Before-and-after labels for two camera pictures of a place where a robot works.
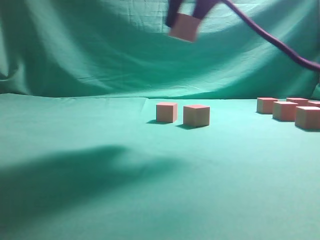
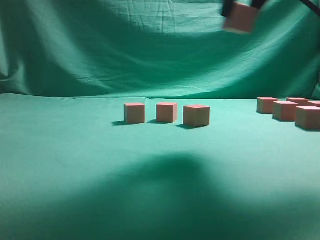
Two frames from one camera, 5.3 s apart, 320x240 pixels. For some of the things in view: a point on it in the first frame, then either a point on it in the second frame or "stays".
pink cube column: [301, 101] stays
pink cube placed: [196, 115] stays
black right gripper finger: [201, 7] → [258, 4]
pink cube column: [284, 110] stays
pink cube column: [264, 105] stays
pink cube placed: [185, 27] → [134, 113]
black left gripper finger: [173, 7] → [227, 7]
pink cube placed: [166, 112] stays
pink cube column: [307, 117] stays
